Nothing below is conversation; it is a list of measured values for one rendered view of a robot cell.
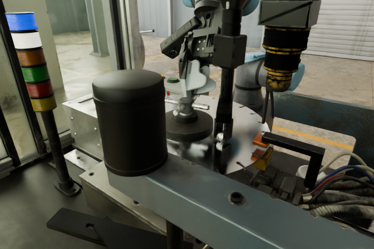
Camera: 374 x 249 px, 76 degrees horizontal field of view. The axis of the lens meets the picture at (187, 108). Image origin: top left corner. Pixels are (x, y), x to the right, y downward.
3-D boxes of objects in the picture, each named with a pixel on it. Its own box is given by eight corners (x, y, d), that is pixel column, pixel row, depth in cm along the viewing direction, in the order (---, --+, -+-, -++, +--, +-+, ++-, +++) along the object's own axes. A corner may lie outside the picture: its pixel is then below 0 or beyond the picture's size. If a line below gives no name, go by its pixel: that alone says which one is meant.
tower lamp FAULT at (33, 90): (25, 94, 49) (20, 80, 48) (47, 88, 53) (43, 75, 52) (35, 99, 47) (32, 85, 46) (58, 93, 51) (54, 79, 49)
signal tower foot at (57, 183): (51, 184, 61) (48, 176, 60) (64, 176, 64) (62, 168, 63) (70, 198, 57) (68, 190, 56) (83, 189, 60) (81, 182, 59)
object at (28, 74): (20, 80, 48) (16, 65, 47) (43, 74, 51) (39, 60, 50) (31, 84, 46) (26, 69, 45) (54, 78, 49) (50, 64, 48)
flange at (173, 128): (154, 138, 44) (154, 125, 43) (161, 111, 54) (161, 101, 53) (215, 138, 44) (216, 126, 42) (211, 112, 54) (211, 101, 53)
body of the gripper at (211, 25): (212, 55, 44) (222, -6, 45) (177, 57, 50) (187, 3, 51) (231, 68, 50) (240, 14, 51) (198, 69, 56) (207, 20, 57)
